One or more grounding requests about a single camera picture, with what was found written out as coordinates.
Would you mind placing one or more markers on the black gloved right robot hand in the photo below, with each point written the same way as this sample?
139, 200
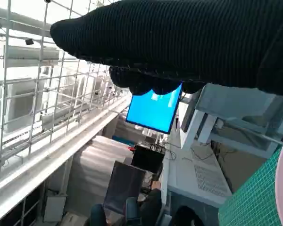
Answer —
179, 42

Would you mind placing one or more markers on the blue lit monitor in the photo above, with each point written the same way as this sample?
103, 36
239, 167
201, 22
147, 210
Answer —
151, 113

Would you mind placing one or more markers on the black computer case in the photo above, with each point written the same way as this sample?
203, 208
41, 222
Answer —
147, 159

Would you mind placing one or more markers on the white perforated cabinet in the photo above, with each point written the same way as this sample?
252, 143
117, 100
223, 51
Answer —
195, 176

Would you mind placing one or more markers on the dark unlit monitor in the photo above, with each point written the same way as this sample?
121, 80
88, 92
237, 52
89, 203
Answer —
125, 186

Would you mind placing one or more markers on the person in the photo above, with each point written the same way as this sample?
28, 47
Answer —
153, 202

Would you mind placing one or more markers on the green cutting mat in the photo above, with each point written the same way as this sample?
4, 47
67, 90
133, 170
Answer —
252, 200

